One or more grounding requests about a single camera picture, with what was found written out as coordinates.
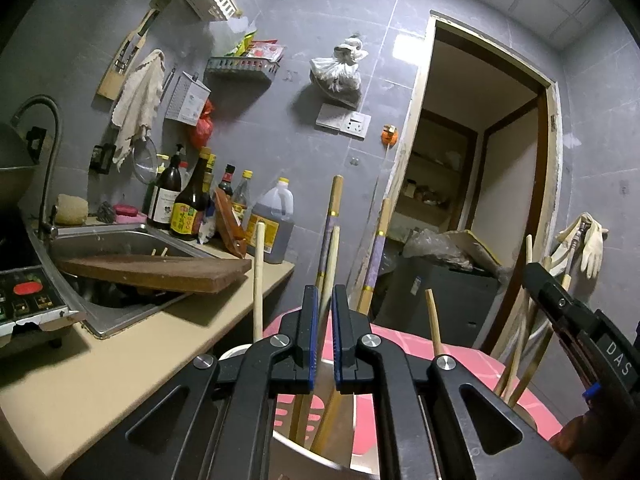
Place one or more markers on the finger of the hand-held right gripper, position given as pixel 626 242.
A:
pixel 582 360
pixel 560 302

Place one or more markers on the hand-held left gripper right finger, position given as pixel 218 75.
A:
pixel 339 332

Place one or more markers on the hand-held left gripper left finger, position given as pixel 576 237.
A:
pixel 311 332

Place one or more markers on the purple banded wooden chopstick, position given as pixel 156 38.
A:
pixel 375 255
pixel 331 210

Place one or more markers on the white perforated utensil holder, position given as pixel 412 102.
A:
pixel 300 467

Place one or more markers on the person's right hand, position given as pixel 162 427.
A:
pixel 580 435

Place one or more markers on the white rubber gloves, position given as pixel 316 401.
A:
pixel 592 245

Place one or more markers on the pink checked tablecloth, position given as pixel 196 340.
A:
pixel 475 360

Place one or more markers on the dark storage box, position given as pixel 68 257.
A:
pixel 435 295

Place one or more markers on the large dark liquid jug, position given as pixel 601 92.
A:
pixel 272 225

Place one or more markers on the crumpled plastic sheet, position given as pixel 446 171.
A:
pixel 450 250

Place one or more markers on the yellow cap clear bottle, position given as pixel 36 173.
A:
pixel 242 195

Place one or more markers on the brown wooden cutting board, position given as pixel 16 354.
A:
pixel 160 272

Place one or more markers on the yellow label soy sauce bottle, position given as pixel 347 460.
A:
pixel 189 210

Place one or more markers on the black cap sauce bottle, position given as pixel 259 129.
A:
pixel 227 180

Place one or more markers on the dark wine bottle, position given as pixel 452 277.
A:
pixel 166 195

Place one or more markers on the stainless steel sink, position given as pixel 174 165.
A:
pixel 115 245

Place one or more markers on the red plastic bag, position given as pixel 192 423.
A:
pixel 202 127

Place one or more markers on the dark scouring pad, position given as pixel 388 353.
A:
pixel 106 212

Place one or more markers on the metal mesh strainer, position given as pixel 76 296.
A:
pixel 145 160

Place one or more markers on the tied plastic bag of goods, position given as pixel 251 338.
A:
pixel 337 75

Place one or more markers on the metal box grater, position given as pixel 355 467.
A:
pixel 187 100

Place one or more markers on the yellow sponge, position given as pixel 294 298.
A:
pixel 71 209

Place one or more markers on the induction cooker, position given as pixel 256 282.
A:
pixel 30 300

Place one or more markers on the red snack packets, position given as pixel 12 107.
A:
pixel 265 50

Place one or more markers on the white dish cloth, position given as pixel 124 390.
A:
pixel 140 100

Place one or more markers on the clear plastic bag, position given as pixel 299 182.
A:
pixel 230 35

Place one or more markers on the hanging wooden cutting board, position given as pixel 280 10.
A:
pixel 127 55

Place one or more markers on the curved metal faucet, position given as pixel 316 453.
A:
pixel 50 125

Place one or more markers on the metal pot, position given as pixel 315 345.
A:
pixel 15 150

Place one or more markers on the wooden door frame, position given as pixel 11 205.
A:
pixel 545 160

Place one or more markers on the orange wall hook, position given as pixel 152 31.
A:
pixel 388 135

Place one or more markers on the white wall socket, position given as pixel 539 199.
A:
pixel 345 121

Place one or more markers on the black wall hook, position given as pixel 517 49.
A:
pixel 102 157

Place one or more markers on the black faucet bracket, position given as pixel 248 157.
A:
pixel 36 144

